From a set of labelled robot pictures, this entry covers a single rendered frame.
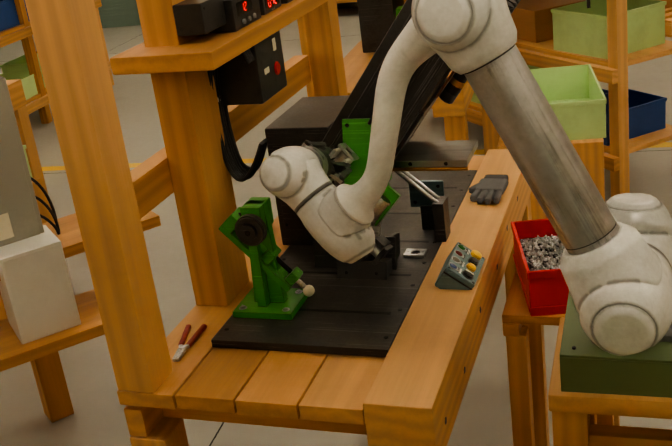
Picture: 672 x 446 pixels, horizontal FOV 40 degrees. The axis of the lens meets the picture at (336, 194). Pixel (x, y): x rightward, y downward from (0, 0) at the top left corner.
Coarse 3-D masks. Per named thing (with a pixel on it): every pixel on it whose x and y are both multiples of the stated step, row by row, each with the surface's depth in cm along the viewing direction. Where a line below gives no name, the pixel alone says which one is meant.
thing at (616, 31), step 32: (544, 0) 546; (576, 0) 533; (608, 0) 455; (640, 0) 495; (544, 32) 526; (576, 32) 487; (608, 32) 461; (640, 32) 479; (544, 64) 507; (576, 64) 483; (608, 64) 467; (608, 96) 520; (640, 96) 515; (608, 128) 486; (640, 128) 496; (608, 160) 480
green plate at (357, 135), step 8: (344, 120) 234; (352, 120) 233; (360, 120) 232; (368, 120) 232; (344, 128) 234; (352, 128) 233; (360, 128) 233; (368, 128) 232; (344, 136) 234; (352, 136) 233; (360, 136) 233; (368, 136) 232; (352, 144) 234; (360, 144) 233; (368, 144) 232; (360, 152) 233; (360, 160) 234; (352, 168) 234; (360, 168) 234; (352, 176) 235; (360, 176) 234; (352, 184) 235
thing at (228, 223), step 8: (232, 216) 216; (240, 216) 218; (224, 224) 217; (232, 224) 217; (224, 232) 218; (232, 232) 218; (232, 240) 218; (240, 248) 219; (248, 248) 218; (264, 248) 218; (248, 256) 219; (264, 256) 218; (272, 256) 217; (264, 264) 218; (280, 264) 219; (272, 272) 218; (280, 272) 220; (288, 272) 220; (296, 272) 219; (280, 280) 218; (288, 280) 219; (296, 280) 218; (288, 288) 219
